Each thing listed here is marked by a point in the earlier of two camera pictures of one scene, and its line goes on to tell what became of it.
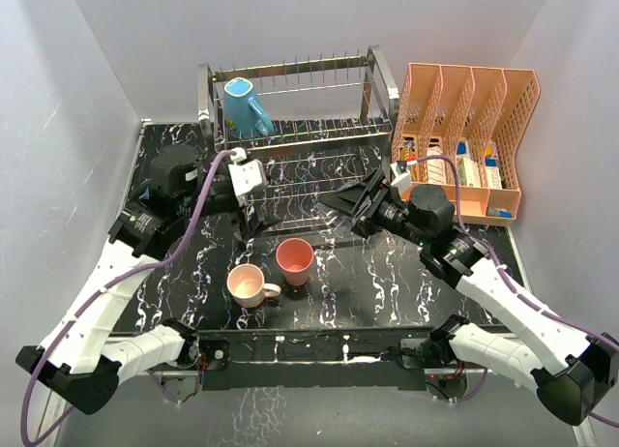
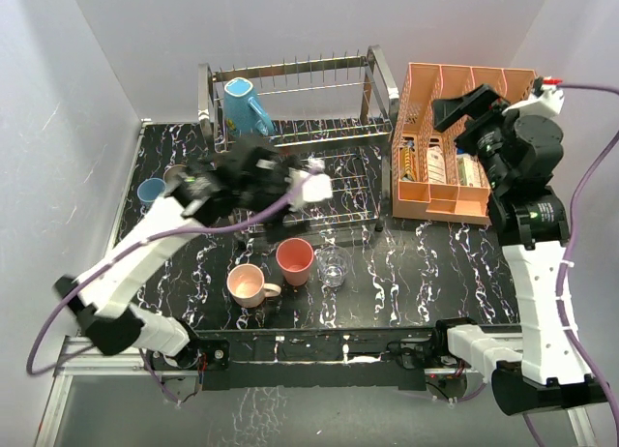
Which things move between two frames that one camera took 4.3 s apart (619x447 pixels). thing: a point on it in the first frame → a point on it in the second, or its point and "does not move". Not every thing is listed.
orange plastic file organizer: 478,118 does not move
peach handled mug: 246,283 does not move
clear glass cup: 336,218 → 333,263
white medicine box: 436,167 does not move
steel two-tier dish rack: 333,121 does not move
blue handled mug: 244,117 does not move
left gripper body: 217,202 → 256,194
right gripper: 355,195 → 476,104
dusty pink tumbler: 294,256 does not move
